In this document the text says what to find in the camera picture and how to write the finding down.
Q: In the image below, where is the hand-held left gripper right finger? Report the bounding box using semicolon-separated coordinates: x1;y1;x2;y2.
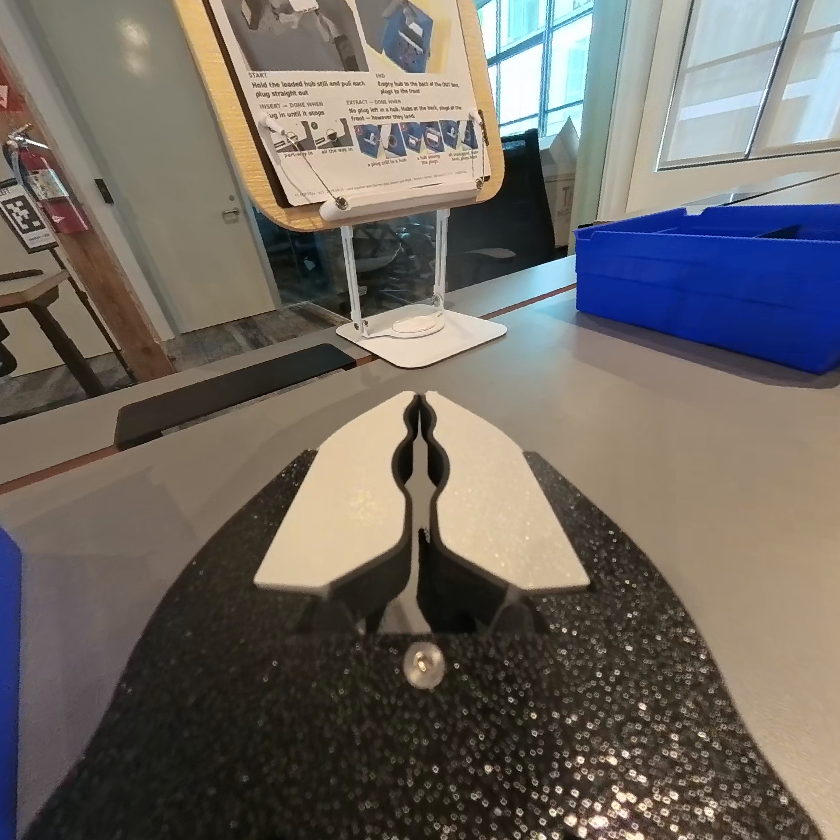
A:
420;391;592;635

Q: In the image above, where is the white board stand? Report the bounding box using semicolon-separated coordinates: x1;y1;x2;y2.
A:
335;206;508;368

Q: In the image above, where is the blue plastic bin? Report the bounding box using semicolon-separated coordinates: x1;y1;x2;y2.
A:
574;203;840;376
0;525;25;811

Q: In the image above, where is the wooden board with instruction sheet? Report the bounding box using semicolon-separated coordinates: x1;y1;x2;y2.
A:
172;0;508;233

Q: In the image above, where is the red fire extinguisher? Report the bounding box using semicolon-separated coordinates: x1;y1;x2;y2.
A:
2;123;91;235

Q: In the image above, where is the black and white tag sign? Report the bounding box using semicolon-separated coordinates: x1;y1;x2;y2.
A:
0;180;61;255

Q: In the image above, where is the grey door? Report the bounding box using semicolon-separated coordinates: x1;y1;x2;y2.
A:
26;0;283;336

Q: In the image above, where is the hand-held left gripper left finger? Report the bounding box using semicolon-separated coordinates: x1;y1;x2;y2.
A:
253;391;422;632

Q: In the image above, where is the black desk pad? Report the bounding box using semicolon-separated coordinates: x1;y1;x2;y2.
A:
114;343;356;452

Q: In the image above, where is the cardboard box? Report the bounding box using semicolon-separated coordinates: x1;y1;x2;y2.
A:
545;117;585;249

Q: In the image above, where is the black office chair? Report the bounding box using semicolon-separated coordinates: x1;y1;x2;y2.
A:
459;128;560;280

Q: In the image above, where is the wooden side table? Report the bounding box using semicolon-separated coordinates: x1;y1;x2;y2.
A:
0;269;109;403

